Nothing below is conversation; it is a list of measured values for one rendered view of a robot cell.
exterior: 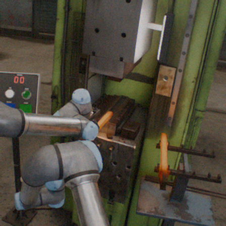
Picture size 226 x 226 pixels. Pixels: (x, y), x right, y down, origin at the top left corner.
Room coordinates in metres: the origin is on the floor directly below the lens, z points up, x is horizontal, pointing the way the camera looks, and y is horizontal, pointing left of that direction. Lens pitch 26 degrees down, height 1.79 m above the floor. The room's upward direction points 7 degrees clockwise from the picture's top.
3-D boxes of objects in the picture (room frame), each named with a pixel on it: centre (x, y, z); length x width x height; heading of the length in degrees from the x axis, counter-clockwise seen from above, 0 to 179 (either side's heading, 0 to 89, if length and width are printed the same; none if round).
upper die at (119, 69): (1.72, 0.01, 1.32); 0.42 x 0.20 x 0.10; 164
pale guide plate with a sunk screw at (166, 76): (1.56, -0.27, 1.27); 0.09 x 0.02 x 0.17; 74
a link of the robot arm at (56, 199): (0.96, 0.22, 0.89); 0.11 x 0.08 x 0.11; 119
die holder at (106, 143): (1.72, -0.05, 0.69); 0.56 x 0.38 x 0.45; 164
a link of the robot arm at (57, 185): (0.96, 0.20, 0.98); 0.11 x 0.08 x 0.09; 164
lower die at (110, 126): (1.72, 0.01, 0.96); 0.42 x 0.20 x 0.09; 164
